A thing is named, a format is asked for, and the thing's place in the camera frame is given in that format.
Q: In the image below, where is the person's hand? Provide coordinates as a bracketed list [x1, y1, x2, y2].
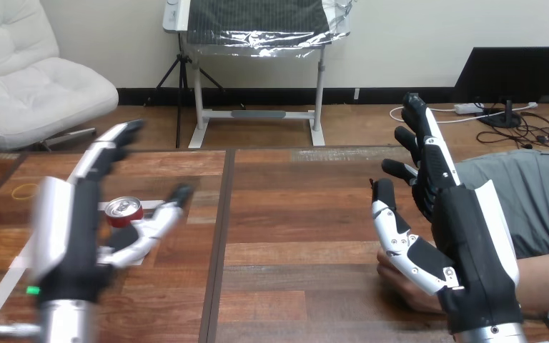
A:
[376, 249, 446, 315]

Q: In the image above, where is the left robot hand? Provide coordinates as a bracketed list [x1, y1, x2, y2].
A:
[28, 118, 195, 305]

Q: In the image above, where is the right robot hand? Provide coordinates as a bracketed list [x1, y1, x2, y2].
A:
[370, 92, 525, 335]

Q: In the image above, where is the red and white drink can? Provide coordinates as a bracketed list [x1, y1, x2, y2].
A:
[104, 196, 145, 229]

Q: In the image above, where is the person's body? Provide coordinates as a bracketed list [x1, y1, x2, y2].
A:
[454, 148, 549, 343]

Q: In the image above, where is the white power strip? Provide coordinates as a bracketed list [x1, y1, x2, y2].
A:
[453, 102, 485, 116]

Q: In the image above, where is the white cushioned chair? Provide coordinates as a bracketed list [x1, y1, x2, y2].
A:
[0, 0, 120, 152]

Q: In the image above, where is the dark screen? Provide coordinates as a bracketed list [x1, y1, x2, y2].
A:
[453, 46, 549, 104]

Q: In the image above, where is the black tripod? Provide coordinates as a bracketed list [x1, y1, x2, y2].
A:
[145, 33, 226, 149]

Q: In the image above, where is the white desk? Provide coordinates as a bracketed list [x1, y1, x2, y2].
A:
[162, 0, 327, 149]

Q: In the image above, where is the foil sheet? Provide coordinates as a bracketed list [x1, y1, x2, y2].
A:
[185, 0, 354, 59]

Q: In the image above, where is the tangle of cables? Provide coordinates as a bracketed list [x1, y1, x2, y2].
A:
[389, 96, 549, 154]

